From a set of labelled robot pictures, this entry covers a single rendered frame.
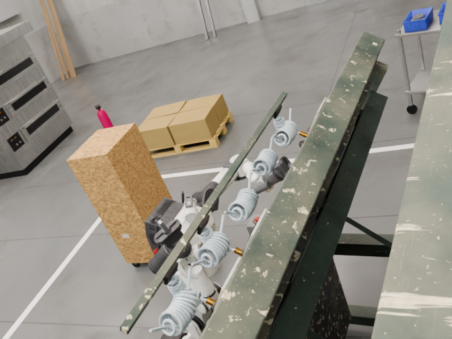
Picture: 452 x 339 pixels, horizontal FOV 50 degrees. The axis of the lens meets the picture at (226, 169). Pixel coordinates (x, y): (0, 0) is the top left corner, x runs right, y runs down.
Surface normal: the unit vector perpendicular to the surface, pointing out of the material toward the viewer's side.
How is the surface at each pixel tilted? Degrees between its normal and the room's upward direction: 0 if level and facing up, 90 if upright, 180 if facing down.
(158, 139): 90
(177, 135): 90
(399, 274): 0
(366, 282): 0
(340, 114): 33
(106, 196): 90
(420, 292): 0
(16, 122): 90
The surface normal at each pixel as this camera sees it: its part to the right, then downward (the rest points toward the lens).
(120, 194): -0.30, 0.57
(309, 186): 0.19, -0.71
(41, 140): 0.90, -0.13
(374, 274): -0.33, -0.82
